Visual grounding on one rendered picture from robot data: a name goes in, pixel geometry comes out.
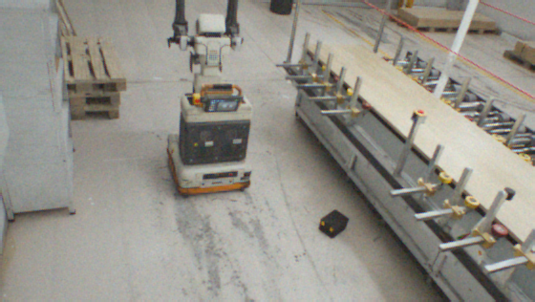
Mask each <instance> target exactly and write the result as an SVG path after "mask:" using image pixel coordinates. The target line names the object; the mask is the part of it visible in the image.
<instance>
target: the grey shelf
mask: <svg viewBox="0 0 535 302"><path fill-rule="evenodd" d="M52 4H53V8H52ZM55 40H56V45H55ZM58 42H59V43H58ZM58 44H59V45H58ZM56 47H57V52H56ZM59 47H60V48H59ZM55 55H56V56H57V55H58V58H59V62H58V68H57V73H56V71H55V65H54V56H55ZM47 62H48V67H47ZM51 63H52V64H51ZM51 66H52V67H51ZM48 68H49V74H50V80H49V74H48ZM51 69H52V70H51ZM62 73H63V74H62ZM63 79H64V80H63ZM50 81H51V87H52V94H53V98H52V94H51V87H50ZM63 81H64V82H63ZM64 88H65V89H64ZM64 90H65V91H64ZM0 91H1V96H2V100H3V104H4V109H5V113H6V118H7V122H8V126H9V130H10V134H9V139H8V143H7V148H6V152H5V157H4V160H3V165H2V170H1V174H0V187H1V191H2V195H3V199H4V203H5V207H6V210H7V214H8V218H9V219H8V221H9V223H10V222H15V216H13V213H16V212H25V211H34V210H41V209H49V208H57V207H65V206H69V211H70V215H72V214H75V206H74V198H73V152H74V151H75V146H74V138H73V130H72V123H71V115H70V107H69V100H68V91H67V83H66V76H65V68H64V59H63V53H62V45H61V37H60V29H59V22H58V6H57V0H52V2H51V0H0ZM62 91H63V96H62ZM63 98H64V99H63ZM68 135H69V137H68ZM12 211H13V213H12Z"/></svg>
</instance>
